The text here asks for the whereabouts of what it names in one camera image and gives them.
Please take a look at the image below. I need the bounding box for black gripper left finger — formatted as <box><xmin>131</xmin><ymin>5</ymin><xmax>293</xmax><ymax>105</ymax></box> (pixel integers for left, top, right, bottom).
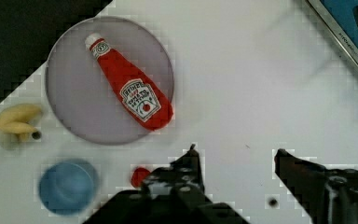
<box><xmin>83</xmin><ymin>147</ymin><xmax>250</xmax><ymax>224</ymax></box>

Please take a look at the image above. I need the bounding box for blue bowl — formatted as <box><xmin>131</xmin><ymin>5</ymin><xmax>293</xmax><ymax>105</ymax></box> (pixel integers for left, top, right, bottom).
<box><xmin>38</xmin><ymin>159</ymin><xmax>100</xmax><ymax>216</ymax></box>

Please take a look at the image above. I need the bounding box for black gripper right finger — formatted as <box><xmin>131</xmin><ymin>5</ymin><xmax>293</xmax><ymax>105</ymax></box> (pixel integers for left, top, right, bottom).
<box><xmin>274</xmin><ymin>148</ymin><xmax>358</xmax><ymax>224</ymax></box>

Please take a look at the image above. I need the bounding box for red plush ketchup bottle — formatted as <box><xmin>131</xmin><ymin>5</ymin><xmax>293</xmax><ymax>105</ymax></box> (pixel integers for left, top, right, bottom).
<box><xmin>85</xmin><ymin>33</ymin><xmax>173</xmax><ymax>131</ymax></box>

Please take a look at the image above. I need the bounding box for yellow toy banana bunch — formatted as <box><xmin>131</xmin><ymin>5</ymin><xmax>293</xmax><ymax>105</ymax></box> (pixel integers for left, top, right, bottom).
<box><xmin>0</xmin><ymin>104</ymin><xmax>42</xmax><ymax>142</ymax></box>

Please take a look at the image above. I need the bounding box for small red tomato toy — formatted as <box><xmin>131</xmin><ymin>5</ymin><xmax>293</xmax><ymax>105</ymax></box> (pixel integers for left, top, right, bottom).
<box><xmin>131</xmin><ymin>167</ymin><xmax>150</xmax><ymax>188</ymax></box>

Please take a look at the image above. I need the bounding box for silver toaster oven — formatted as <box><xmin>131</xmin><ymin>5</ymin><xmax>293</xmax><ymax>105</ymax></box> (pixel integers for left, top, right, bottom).
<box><xmin>304</xmin><ymin>0</ymin><xmax>358</xmax><ymax>68</ymax></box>

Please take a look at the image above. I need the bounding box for grey round plate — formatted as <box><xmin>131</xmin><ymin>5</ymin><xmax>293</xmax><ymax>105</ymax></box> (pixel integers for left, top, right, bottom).
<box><xmin>45</xmin><ymin>16</ymin><xmax>174</xmax><ymax>145</ymax></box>

